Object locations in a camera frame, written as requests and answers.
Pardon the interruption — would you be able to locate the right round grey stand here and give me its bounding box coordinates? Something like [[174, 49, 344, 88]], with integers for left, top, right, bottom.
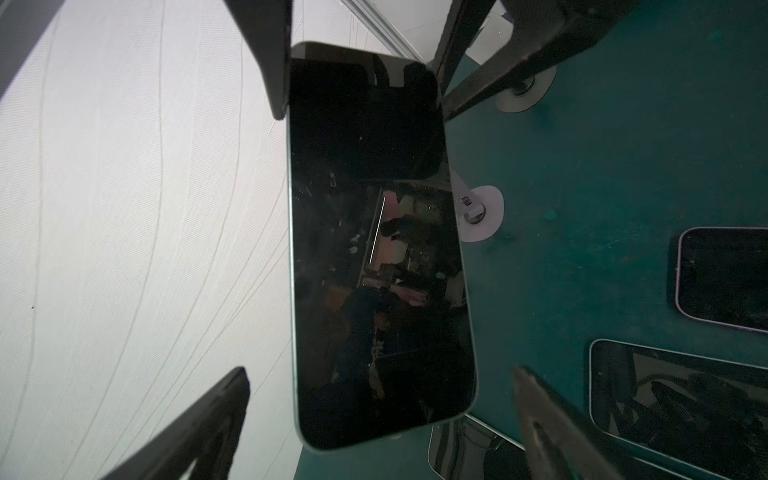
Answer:
[[450, 169, 504, 243]]

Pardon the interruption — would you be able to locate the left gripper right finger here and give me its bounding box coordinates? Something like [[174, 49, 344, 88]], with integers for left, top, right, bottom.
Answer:
[[512, 367, 636, 479]]

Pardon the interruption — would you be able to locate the far right dark stand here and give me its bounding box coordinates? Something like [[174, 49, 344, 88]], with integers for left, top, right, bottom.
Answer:
[[495, 66, 557, 113]]

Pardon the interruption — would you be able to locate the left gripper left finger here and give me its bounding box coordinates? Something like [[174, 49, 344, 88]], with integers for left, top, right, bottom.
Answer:
[[105, 367, 250, 480]]

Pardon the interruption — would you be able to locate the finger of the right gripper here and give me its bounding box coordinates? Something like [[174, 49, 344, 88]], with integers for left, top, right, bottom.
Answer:
[[224, 0, 293, 120], [432, 1, 560, 122]]

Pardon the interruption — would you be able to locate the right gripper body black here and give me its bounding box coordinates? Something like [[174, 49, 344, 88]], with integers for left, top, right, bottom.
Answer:
[[502, 0, 639, 57]]

